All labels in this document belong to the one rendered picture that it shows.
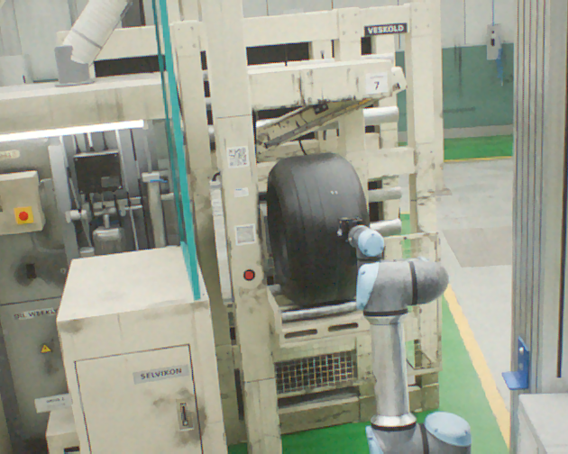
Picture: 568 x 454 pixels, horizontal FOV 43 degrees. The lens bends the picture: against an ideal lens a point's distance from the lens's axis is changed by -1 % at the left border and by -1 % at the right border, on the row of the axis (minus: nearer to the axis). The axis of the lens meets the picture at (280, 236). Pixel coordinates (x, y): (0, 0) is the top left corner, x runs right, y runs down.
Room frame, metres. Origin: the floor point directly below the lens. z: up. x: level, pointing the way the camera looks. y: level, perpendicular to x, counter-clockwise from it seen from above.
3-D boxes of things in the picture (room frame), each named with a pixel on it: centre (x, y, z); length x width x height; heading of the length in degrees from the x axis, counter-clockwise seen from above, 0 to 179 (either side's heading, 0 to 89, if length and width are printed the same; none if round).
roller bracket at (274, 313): (2.69, 0.07, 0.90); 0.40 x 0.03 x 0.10; 10
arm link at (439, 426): (1.65, -0.38, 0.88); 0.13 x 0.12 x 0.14; 89
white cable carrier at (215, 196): (2.61, 0.22, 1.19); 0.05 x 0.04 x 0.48; 10
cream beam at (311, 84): (3.03, -0.18, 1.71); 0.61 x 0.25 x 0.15; 100
